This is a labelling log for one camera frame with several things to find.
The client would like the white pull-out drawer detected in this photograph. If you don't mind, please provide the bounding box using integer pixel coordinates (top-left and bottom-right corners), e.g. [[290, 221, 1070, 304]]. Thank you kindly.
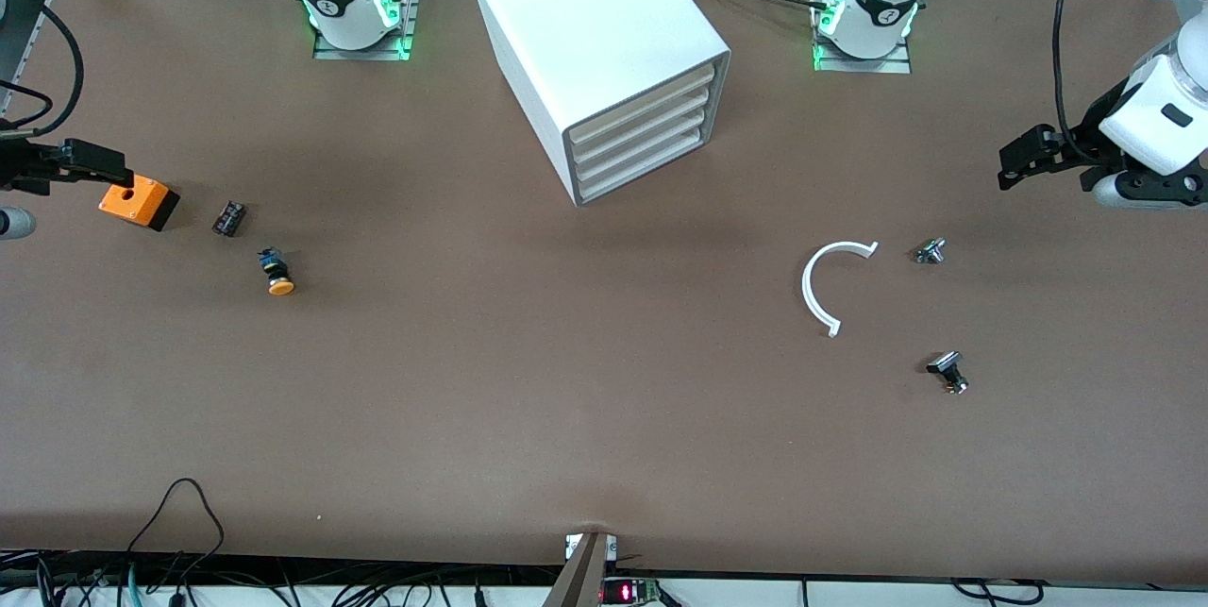
[[569, 88, 714, 162]]

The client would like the orange button box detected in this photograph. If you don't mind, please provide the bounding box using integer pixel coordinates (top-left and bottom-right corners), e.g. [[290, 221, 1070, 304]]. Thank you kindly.
[[98, 172, 181, 232]]

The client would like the yellow push button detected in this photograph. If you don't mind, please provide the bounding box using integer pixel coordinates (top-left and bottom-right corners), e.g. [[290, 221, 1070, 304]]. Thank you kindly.
[[258, 247, 296, 296]]

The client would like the white closed drawer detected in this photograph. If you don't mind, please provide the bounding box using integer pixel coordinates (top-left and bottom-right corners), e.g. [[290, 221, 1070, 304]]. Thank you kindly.
[[573, 109, 710, 183], [565, 62, 719, 142], [576, 128, 708, 204]]

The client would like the white drawer cabinet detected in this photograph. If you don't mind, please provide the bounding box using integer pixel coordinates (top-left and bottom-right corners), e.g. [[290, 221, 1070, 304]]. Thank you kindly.
[[466, 0, 733, 208]]

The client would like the white curved plastic clip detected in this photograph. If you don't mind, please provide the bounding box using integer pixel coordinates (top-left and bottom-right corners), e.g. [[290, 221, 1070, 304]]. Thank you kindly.
[[801, 240, 881, 339]]

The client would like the device with red display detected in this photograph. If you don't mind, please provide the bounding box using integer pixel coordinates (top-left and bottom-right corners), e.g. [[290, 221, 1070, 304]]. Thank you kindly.
[[600, 577, 666, 607]]

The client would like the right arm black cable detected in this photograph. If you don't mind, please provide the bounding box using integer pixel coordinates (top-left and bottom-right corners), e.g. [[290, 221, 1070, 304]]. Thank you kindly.
[[0, 5, 86, 138]]

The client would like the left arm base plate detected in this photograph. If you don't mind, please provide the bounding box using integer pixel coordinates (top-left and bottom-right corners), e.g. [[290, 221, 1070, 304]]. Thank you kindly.
[[812, 0, 914, 75]]

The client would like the black-capped switch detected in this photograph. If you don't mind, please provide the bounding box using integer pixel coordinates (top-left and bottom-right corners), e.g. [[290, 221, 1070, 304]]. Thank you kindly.
[[926, 351, 970, 396]]

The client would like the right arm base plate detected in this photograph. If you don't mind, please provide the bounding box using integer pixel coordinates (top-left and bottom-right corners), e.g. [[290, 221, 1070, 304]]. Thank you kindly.
[[312, 0, 423, 61]]

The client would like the black looped cable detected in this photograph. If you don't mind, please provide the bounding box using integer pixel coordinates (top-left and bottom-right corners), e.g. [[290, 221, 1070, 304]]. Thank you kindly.
[[126, 478, 227, 580]]

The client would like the tangled black cable bundle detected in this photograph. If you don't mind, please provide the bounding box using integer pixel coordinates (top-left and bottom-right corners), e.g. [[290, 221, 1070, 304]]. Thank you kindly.
[[0, 548, 529, 607]]

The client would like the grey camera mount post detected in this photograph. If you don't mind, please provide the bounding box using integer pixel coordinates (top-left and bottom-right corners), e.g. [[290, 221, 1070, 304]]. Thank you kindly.
[[543, 531, 619, 607]]

